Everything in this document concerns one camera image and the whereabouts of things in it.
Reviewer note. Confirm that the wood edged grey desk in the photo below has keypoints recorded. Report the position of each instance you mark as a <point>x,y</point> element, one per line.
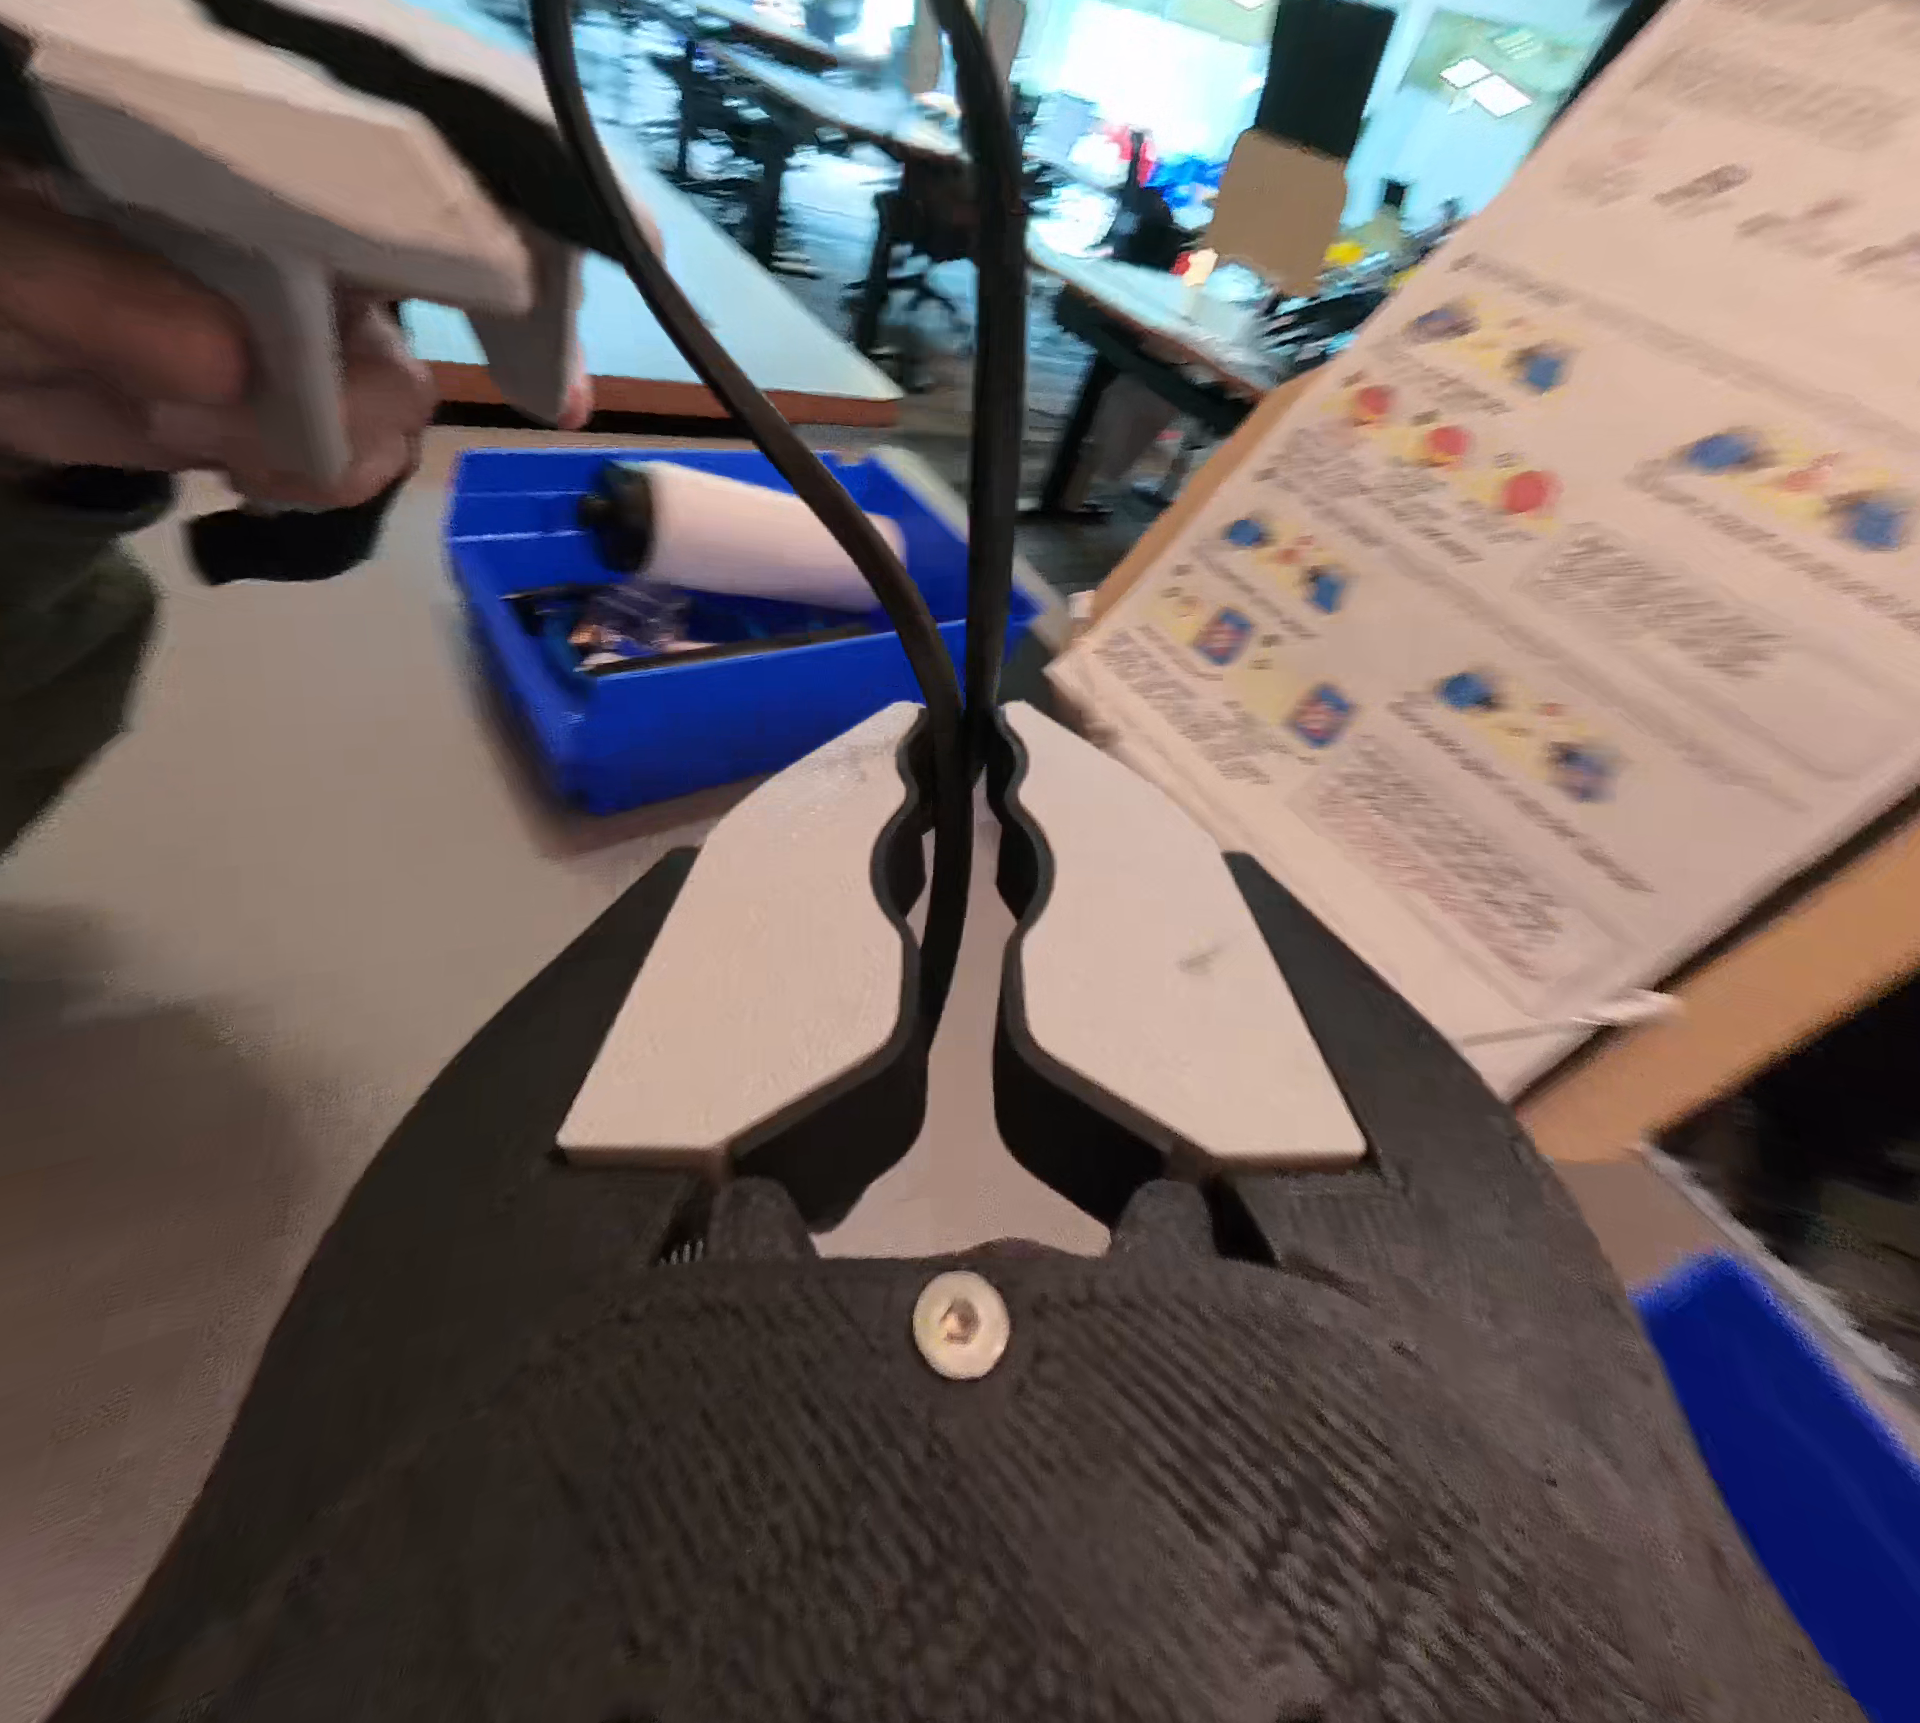
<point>748,314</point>

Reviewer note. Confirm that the wooden display board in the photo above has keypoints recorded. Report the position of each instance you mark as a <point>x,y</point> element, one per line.
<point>1724,1008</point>
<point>1279,210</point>

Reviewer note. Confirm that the printed instruction sheet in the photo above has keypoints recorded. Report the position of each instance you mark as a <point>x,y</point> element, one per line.
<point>1576,552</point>

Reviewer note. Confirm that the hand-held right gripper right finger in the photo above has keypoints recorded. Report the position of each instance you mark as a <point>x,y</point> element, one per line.
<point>1186,1004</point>

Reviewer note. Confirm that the blue plastic bin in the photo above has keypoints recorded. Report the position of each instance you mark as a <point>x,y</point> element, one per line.
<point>1799,1482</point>
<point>703,734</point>

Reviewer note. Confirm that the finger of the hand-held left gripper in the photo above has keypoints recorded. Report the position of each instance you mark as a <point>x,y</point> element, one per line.
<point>405,43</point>
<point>226,132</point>

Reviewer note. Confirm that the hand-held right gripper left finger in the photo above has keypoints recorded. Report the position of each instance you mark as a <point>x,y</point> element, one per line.
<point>748,1004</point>

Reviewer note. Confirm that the person's left forearm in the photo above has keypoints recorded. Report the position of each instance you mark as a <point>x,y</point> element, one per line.
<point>58,658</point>

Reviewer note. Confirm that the white cylinder black cap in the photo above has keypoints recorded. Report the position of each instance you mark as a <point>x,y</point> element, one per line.
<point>748,538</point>

